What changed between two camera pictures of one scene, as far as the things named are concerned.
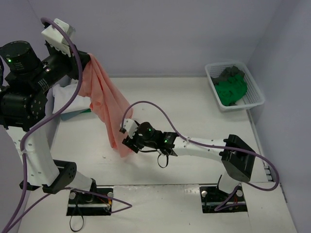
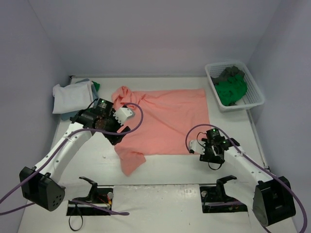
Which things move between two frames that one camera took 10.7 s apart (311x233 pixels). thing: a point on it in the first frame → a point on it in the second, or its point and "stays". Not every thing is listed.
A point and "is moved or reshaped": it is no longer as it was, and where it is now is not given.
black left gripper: (79, 64) → (115, 135)
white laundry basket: (253, 96) stays
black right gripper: (132, 143) → (209, 158)
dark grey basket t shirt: (228, 73) stays
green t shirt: (87, 110) is moved or reshaped
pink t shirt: (107, 104) → (168, 122)
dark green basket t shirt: (230, 91) stays
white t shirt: (62, 94) stays
